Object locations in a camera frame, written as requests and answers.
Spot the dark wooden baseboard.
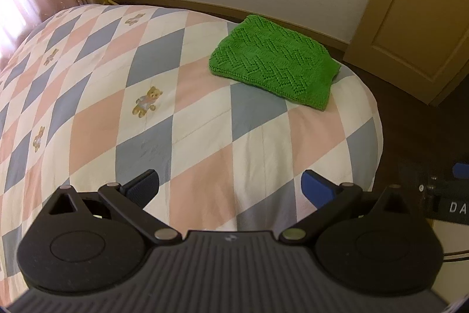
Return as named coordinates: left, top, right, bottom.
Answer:
left=109, top=0, right=349, bottom=52

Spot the green knit sweater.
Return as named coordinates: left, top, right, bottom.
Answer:
left=209, top=14, right=342, bottom=112

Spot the beige wooden door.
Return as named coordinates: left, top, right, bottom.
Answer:
left=342, top=0, right=469, bottom=107

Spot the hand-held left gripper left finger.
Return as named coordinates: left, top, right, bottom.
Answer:
left=47, top=169, right=183, bottom=247

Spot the black cable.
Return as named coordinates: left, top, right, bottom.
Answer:
left=441, top=250, right=469, bottom=263

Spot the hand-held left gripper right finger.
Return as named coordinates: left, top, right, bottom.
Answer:
left=278, top=169, right=413, bottom=247

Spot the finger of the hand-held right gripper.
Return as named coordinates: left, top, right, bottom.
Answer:
left=452, top=161, right=469, bottom=179

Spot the checked teddy bear quilt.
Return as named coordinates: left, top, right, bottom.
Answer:
left=0, top=4, right=385, bottom=302

